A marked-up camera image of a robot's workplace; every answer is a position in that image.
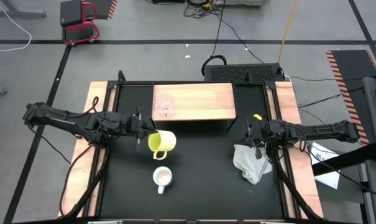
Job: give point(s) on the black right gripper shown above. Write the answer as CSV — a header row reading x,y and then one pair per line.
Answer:
x,y
263,135

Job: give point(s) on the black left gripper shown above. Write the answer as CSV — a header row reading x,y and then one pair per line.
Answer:
x,y
139,127

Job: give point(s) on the yellow plastic mug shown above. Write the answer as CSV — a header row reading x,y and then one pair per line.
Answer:
x,y
167,141

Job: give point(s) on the clear glass cup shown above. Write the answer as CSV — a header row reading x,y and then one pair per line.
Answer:
x,y
166,104

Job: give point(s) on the red white patterned mug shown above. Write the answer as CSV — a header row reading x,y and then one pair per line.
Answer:
x,y
162,177

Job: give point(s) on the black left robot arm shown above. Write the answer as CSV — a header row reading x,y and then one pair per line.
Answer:
x,y
66,119

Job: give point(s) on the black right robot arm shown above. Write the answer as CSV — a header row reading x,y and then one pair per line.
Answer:
x,y
327,130

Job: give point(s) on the wooden shelf with black legs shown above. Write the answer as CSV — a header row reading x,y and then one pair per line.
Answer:
x,y
225,93

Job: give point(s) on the white crumpled cloth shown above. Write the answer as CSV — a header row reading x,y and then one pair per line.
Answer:
x,y
250,168

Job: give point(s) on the yellow tag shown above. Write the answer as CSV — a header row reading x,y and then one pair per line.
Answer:
x,y
257,117

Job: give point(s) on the black computer case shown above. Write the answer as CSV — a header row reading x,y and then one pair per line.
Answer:
x,y
243,73

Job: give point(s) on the white light strip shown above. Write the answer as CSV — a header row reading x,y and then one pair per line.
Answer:
x,y
105,222
273,222

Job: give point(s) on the white paper sheet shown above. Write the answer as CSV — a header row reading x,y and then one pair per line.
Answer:
x,y
329,180

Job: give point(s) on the black beam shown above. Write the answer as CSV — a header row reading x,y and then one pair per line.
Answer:
x,y
346,160

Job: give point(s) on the black hazard-striped floor mat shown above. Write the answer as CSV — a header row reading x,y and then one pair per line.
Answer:
x,y
352,71
102,7

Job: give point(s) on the grey desk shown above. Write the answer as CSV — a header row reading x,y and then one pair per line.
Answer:
x,y
374,124

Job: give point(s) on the grey flat box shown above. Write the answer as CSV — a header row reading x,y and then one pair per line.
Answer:
x,y
243,2

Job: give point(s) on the black red step stool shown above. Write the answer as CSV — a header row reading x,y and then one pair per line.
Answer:
x,y
71,12

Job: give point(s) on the grey metal table leg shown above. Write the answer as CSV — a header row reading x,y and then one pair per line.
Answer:
x,y
20,13

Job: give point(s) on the black aluminium table frame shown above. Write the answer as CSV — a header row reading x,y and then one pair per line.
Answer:
x,y
135,82

